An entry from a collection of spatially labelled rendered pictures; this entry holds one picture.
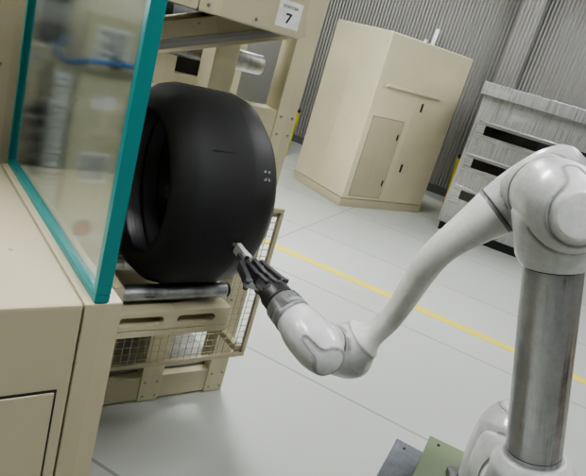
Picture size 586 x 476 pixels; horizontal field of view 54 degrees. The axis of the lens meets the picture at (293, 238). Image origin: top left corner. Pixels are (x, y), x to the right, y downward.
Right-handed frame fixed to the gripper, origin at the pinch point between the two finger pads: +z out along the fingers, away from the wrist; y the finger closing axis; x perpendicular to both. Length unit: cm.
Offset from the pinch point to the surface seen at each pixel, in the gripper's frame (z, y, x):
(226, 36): 68, -15, -40
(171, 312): 8.8, 9.4, 24.9
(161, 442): 36, -23, 116
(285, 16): 56, -27, -52
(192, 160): 11.6, 15.3, -19.5
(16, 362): -49, 65, -17
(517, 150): 260, -517, 30
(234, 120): 19.7, 2.2, -28.4
